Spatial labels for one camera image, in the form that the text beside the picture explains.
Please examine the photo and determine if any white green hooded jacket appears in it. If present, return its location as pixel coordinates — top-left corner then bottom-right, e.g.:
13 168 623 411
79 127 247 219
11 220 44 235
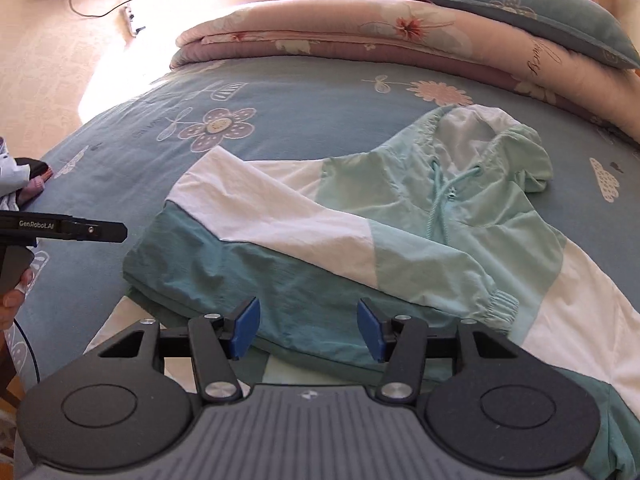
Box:
106 105 639 479

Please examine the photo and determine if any person's left hand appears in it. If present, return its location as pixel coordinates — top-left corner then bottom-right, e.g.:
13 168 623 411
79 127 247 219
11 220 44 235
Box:
0 268 34 330

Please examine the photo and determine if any blue floral bed sheet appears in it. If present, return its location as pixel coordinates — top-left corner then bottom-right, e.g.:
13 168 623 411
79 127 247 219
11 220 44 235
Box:
4 54 640 396

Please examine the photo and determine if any pink floral folded quilt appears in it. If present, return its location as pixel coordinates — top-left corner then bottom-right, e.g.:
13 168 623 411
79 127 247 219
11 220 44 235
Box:
170 0 639 140

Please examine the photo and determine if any teal patterned pillow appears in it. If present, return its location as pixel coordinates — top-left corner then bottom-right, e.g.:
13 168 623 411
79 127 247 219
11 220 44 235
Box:
430 0 639 70

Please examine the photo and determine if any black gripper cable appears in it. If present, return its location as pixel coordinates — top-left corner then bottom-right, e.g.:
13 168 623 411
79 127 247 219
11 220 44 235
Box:
12 316 42 386

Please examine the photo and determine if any white wall power strip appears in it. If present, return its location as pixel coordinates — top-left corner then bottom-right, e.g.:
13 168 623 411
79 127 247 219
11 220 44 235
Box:
122 6 145 38

